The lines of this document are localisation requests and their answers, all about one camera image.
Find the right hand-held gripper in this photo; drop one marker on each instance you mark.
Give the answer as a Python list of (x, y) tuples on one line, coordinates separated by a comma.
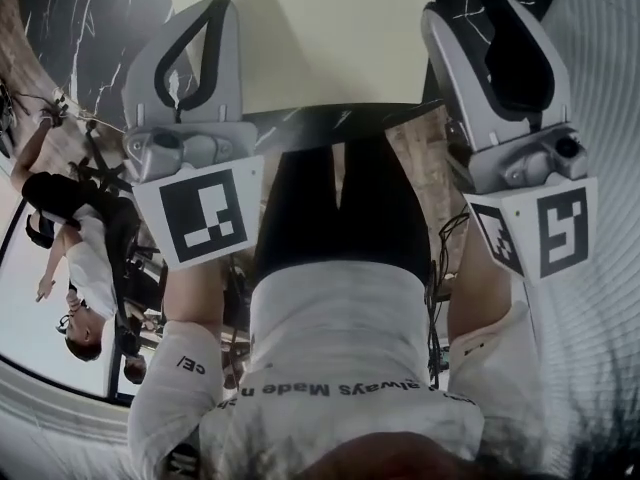
[(530, 168)]

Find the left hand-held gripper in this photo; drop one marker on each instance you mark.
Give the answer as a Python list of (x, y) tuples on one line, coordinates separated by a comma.
[(200, 213)]

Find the person's right forearm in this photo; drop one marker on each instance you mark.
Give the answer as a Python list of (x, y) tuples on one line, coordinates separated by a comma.
[(480, 288)]

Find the person's left forearm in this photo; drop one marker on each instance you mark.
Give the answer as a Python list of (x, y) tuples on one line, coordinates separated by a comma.
[(192, 298)]

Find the white power strip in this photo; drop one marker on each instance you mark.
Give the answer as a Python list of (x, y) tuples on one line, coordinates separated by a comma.
[(61, 104)]

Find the black office chair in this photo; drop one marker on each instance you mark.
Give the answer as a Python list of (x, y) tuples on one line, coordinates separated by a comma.
[(125, 238)]

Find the black shorts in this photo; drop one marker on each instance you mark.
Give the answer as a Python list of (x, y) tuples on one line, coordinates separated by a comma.
[(310, 208)]

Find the white printed t-shirt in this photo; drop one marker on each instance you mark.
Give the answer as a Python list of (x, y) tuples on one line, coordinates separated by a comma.
[(340, 328)]

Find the white ribbed blind housing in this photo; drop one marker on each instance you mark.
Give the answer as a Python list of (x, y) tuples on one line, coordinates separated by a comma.
[(45, 418)]

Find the glass wall with blinds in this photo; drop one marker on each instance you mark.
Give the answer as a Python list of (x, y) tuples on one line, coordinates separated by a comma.
[(595, 168)]

